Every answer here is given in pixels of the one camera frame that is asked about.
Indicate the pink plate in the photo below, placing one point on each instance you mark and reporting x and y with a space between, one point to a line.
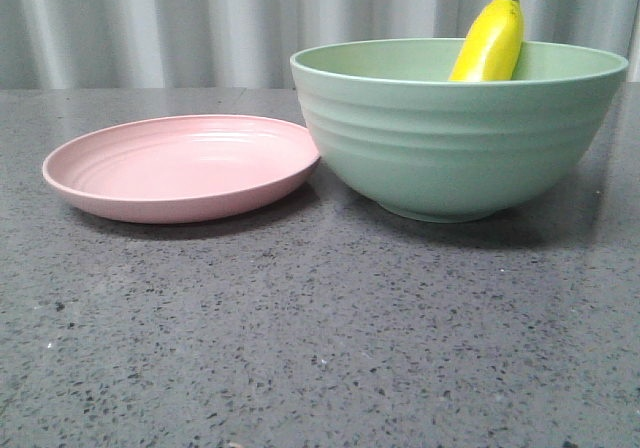
182 169

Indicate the white corrugated backdrop curtain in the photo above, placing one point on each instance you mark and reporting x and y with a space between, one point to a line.
58 44

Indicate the yellow banana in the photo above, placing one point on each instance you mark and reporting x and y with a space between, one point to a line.
492 45

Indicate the green bowl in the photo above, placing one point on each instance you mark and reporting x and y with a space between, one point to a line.
390 124

